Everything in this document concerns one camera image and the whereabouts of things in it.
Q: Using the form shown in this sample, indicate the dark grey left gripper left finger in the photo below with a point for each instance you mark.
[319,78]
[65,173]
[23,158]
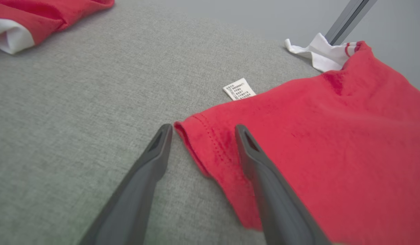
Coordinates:
[135,197]

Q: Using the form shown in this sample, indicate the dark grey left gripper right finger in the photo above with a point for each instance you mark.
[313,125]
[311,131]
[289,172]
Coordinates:
[278,204]

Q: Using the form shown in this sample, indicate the red jersey with striped trim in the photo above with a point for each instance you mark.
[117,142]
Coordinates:
[349,136]

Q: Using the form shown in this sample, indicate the red shorts with white trim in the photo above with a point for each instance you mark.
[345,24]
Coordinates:
[43,17]

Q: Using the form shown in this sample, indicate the grey metal partition post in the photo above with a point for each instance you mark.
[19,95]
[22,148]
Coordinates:
[349,17]

